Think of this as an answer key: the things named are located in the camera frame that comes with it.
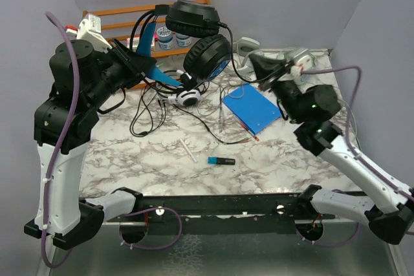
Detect wooden shelf rack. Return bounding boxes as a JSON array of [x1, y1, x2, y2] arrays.
[[82, 0, 216, 91]]

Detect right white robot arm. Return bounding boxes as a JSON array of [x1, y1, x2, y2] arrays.
[[249, 54, 413, 245]]

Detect mint green headphones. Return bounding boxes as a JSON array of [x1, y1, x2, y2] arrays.
[[276, 48, 317, 85]]

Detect white stick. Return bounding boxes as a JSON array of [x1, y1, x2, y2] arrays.
[[179, 138, 198, 163]]

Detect right blue white jar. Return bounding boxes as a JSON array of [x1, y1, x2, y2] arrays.
[[175, 32, 192, 48]]

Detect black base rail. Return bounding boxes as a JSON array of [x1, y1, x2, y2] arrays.
[[109, 193, 317, 235]]

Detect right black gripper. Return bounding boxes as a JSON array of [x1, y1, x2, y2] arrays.
[[249, 52, 307, 124]]

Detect blue black highlighter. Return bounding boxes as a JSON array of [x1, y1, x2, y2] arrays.
[[208, 156, 235, 165]]

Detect black white headphones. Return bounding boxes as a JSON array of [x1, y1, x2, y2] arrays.
[[166, 70, 205, 107]]

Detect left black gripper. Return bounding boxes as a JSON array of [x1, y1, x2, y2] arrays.
[[86, 37, 157, 109]]

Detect black blue headphones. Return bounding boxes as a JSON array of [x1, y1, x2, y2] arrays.
[[130, 0, 236, 88]]

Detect blue white jar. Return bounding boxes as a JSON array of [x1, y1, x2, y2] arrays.
[[175, 32, 192, 48], [157, 27, 173, 50]]

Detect red pen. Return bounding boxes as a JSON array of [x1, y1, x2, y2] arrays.
[[238, 121, 260, 142]]

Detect grey white headphones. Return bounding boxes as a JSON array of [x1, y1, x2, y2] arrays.
[[233, 37, 264, 75]]

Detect left blue white jar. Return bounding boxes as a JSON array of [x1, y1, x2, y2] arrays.
[[157, 27, 173, 50]]

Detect blue notebook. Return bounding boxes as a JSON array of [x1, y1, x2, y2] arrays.
[[223, 84, 281, 134]]

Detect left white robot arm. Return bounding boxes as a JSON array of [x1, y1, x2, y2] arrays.
[[24, 39, 156, 250]]

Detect white red box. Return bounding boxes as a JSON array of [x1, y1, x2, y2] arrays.
[[126, 36, 140, 50]]

